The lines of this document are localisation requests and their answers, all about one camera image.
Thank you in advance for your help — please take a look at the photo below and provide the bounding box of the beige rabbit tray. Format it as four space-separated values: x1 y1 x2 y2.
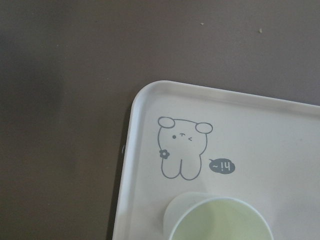
113 81 320 240

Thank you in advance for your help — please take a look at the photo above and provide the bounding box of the cream white cup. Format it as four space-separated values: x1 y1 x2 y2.
163 192 274 240

